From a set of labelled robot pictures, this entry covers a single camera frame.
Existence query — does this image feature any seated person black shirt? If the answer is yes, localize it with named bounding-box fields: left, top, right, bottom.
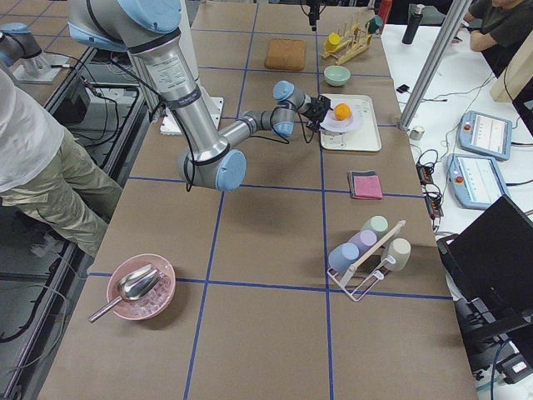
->
left=463, top=0, right=532, bottom=77

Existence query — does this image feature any wooden drying rack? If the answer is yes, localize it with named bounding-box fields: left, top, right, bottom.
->
left=321, top=12, right=375, bottom=65

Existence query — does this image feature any white round plate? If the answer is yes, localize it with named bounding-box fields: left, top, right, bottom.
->
left=321, top=101, right=361, bottom=133

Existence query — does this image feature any black water bottle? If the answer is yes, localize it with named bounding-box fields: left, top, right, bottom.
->
left=401, top=4, right=425, bottom=45

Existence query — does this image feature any yellow mug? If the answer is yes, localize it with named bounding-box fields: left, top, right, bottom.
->
left=324, top=32, right=342, bottom=53

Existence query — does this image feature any blue tumbler cup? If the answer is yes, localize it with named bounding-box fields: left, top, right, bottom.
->
left=327, top=242, right=360, bottom=273

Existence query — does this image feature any small metal can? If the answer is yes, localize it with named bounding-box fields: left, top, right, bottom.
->
left=409, top=126, right=426, bottom=142

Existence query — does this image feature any wooden cutting board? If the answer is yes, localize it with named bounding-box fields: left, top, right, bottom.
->
left=264, top=38, right=306, bottom=71

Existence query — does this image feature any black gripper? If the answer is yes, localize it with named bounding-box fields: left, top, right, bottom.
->
left=306, top=0, right=321, bottom=32
left=303, top=95, right=331, bottom=130

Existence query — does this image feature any green ceramic bowl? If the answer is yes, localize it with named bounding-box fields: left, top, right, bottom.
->
left=323, top=65, right=351, bottom=88

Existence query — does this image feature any beige tumbler cup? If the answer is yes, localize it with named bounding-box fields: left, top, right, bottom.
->
left=382, top=237, right=411, bottom=272

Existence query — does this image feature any black laptop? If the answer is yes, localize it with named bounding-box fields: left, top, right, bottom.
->
left=437, top=195, right=532, bottom=322

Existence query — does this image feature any cream bear tray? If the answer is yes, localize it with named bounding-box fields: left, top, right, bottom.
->
left=321, top=93, right=381, bottom=152

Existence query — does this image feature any pink bowl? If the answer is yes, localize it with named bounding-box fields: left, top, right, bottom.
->
left=107, top=253, right=177, bottom=321

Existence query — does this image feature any small black puck device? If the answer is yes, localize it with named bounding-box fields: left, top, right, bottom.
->
left=396, top=84, right=410, bottom=93

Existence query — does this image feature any standing person white shirt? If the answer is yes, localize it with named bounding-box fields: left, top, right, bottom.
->
left=1, top=72, right=122, bottom=257

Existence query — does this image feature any teach pendant tablet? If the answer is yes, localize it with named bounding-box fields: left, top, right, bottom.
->
left=457, top=111, right=513, bottom=161
left=446, top=153, right=510, bottom=210

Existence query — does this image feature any dark green mug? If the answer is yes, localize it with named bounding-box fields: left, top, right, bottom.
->
left=366, top=15, right=384, bottom=35

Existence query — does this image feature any purple tumbler cup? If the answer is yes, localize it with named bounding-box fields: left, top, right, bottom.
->
left=348, top=229, right=377, bottom=254

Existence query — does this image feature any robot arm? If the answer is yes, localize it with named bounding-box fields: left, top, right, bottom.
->
left=68, top=1, right=331, bottom=192

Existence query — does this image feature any aluminium frame post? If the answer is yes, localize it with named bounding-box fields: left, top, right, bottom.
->
left=397, top=0, right=471, bottom=132

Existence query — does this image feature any near teach pendant tablet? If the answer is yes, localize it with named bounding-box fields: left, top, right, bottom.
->
left=446, top=153, right=510, bottom=210

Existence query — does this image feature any metal scoop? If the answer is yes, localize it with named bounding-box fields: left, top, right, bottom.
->
left=88, top=264, right=161, bottom=323

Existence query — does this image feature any pink folded cloth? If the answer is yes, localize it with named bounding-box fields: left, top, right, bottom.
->
left=353, top=175, right=383, bottom=199

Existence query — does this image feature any green tumbler cup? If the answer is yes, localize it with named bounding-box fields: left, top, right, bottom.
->
left=361, top=215, right=389, bottom=240

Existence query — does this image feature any far teach pendant tablet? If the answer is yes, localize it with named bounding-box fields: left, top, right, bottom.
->
left=457, top=111, right=513, bottom=161

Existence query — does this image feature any white wire cup rack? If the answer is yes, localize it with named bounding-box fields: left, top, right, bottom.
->
left=326, top=220, right=406, bottom=302

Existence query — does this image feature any grey folded cloth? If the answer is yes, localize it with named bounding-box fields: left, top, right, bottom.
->
left=348, top=171, right=376, bottom=198

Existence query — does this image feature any orange fruit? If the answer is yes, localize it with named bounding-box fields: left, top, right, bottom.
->
left=333, top=102, right=352, bottom=121

